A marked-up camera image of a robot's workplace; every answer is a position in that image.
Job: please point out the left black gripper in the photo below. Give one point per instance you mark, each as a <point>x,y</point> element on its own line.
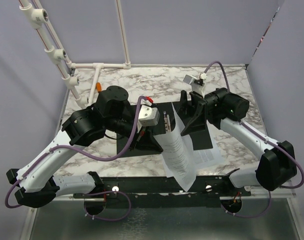
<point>145,140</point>

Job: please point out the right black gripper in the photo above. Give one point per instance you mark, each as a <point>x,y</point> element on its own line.
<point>199,107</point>

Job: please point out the printed paper sheet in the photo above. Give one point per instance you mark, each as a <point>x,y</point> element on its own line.
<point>169,141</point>
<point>204,157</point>

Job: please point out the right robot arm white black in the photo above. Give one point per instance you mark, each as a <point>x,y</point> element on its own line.
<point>225,110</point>

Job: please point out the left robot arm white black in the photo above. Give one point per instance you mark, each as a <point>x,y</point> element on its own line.
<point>36,185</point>

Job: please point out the metal folder clip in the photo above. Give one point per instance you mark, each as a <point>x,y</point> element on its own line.
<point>167,122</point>

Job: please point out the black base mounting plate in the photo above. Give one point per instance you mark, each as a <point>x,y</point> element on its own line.
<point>140,192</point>

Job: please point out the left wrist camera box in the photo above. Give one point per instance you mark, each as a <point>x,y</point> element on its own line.
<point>148,116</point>

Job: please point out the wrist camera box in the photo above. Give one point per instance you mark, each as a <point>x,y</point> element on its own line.
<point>148,116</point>
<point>197,83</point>

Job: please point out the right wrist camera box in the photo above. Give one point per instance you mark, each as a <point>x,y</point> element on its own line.
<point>197,83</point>

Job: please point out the orange handle screwdriver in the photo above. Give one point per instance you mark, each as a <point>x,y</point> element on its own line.
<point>98,87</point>

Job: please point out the white pvc pipe frame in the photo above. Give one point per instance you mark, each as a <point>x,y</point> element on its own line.
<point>38,18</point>

